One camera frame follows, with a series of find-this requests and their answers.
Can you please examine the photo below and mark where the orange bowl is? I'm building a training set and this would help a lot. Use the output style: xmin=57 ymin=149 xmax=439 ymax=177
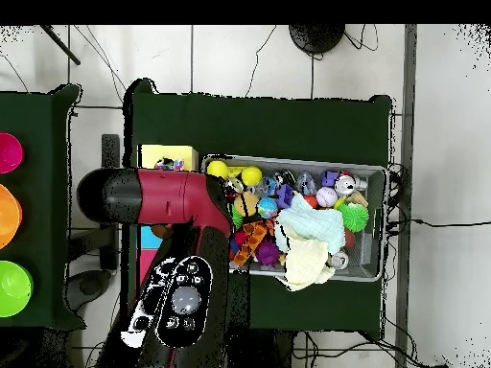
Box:
xmin=0 ymin=183 xmax=23 ymax=250

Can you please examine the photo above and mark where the pink bowl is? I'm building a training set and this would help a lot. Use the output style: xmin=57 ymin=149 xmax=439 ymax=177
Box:
xmin=0 ymin=132 xmax=25 ymax=174

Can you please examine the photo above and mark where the yellow ball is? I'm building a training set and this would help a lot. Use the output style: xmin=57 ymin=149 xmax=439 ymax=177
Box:
xmin=206 ymin=159 xmax=230 ymax=180
xmin=241 ymin=165 xmax=264 ymax=188

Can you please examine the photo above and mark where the cream cloth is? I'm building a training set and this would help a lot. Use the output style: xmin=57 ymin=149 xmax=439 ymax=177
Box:
xmin=276 ymin=229 xmax=338 ymax=292

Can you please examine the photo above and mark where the orange building block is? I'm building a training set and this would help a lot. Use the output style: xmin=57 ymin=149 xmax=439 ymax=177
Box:
xmin=232 ymin=219 xmax=269 ymax=267

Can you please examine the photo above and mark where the black upright panel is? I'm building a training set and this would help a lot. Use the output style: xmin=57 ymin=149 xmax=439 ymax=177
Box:
xmin=100 ymin=133 xmax=121 ymax=271

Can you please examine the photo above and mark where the dark green side-table cloth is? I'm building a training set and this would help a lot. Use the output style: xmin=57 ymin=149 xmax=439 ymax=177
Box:
xmin=0 ymin=83 xmax=85 ymax=331

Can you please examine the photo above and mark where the black rod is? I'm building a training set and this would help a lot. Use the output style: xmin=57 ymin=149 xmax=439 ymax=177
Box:
xmin=38 ymin=24 xmax=82 ymax=66

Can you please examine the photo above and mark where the gold soda can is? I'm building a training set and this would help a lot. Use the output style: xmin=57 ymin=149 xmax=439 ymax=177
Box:
xmin=329 ymin=250 xmax=350 ymax=270

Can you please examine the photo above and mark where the green bowl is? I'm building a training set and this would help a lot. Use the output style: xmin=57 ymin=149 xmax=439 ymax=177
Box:
xmin=0 ymin=260 xmax=35 ymax=318

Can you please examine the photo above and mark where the mint green cloth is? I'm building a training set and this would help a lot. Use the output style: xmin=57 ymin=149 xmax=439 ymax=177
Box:
xmin=274 ymin=193 xmax=346 ymax=255

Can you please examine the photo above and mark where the grey stand foot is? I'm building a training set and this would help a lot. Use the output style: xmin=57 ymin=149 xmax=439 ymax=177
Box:
xmin=63 ymin=267 xmax=114 ymax=312

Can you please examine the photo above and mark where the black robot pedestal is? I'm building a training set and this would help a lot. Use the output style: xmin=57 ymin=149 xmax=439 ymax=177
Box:
xmin=227 ymin=329 xmax=294 ymax=368

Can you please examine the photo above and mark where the black round stand base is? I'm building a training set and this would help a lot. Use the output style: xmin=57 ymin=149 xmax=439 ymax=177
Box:
xmin=288 ymin=24 xmax=346 ymax=55

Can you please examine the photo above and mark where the green spiky ball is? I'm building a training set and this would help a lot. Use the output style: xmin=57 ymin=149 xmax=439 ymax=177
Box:
xmin=337 ymin=202 xmax=370 ymax=234

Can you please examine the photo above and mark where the silver mesh bin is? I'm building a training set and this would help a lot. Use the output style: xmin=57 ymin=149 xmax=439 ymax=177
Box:
xmin=200 ymin=153 xmax=388 ymax=283

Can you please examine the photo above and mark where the blue globe ball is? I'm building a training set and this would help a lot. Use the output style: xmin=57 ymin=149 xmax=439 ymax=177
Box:
xmin=256 ymin=196 xmax=279 ymax=219

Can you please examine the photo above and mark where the silver red soda can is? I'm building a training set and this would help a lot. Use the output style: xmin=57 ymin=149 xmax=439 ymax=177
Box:
xmin=334 ymin=170 xmax=368 ymax=196

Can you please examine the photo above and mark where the polka dot cloth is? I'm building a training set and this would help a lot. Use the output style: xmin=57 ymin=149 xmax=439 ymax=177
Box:
xmin=153 ymin=157 xmax=185 ymax=172

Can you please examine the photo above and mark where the white baseball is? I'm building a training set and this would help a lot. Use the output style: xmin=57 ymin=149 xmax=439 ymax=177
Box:
xmin=316 ymin=186 xmax=339 ymax=208

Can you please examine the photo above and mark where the dark green table cloth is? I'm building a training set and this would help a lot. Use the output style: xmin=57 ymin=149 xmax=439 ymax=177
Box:
xmin=120 ymin=78 xmax=393 ymax=340

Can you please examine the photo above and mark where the wooden three-hole box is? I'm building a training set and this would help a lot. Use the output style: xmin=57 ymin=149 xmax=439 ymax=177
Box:
xmin=135 ymin=144 xmax=199 ymax=287

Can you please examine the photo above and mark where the purple spiky toy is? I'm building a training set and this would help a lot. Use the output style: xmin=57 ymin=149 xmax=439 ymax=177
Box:
xmin=254 ymin=239 xmax=281 ymax=267

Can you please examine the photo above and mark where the black power cable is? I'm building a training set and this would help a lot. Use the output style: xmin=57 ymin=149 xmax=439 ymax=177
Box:
xmin=386 ymin=217 xmax=491 ymax=230

